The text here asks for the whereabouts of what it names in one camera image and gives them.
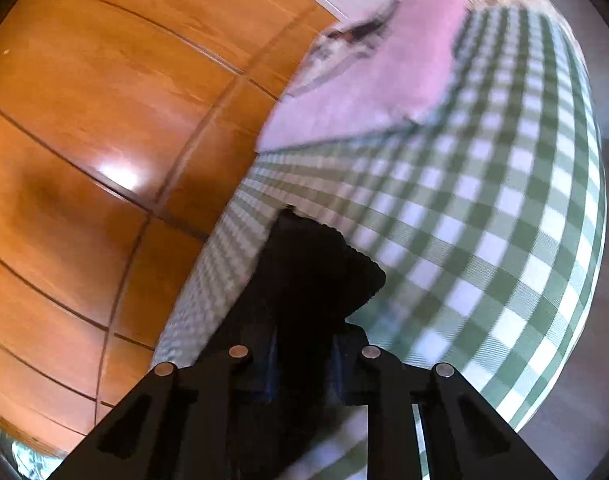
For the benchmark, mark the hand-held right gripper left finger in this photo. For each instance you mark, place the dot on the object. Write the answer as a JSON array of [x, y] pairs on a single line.
[[209, 410]]

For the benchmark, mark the green checked bed sheet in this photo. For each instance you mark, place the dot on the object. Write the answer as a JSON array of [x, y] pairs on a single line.
[[484, 220]]

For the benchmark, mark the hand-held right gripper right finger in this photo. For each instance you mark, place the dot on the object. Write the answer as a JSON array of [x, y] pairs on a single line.
[[409, 410]]

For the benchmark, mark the black pants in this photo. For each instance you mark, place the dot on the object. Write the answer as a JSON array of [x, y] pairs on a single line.
[[304, 300]]

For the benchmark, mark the wooden wardrobe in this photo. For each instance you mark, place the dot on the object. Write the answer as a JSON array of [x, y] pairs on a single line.
[[109, 135]]

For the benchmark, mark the pink dog print pillow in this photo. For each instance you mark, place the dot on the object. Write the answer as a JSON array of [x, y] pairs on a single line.
[[374, 70]]

